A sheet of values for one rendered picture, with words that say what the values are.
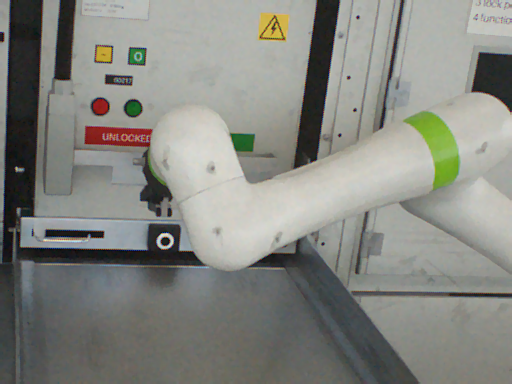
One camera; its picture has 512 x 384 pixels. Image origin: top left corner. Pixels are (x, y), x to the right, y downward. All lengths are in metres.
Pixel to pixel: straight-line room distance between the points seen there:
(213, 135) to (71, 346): 0.43
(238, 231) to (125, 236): 0.61
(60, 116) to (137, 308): 0.35
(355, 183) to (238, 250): 0.20
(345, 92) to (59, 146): 0.54
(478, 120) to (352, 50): 0.42
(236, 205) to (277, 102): 0.59
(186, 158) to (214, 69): 0.53
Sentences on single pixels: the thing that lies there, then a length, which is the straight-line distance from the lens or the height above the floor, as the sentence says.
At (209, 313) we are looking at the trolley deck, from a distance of 1.63.
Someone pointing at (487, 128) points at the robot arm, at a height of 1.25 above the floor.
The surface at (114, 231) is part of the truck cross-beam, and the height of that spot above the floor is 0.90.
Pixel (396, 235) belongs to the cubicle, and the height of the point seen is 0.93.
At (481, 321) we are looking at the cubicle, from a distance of 2.06.
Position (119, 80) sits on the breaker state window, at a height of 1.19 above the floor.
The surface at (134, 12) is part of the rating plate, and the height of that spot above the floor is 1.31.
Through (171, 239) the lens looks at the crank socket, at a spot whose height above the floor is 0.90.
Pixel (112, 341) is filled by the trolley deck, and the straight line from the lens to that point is 1.51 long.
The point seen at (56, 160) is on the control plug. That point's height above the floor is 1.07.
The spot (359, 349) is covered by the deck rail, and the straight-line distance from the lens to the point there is 1.58.
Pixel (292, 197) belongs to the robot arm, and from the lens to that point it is 1.28.
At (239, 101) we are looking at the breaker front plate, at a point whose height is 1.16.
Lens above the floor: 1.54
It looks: 20 degrees down
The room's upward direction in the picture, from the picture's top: 6 degrees clockwise
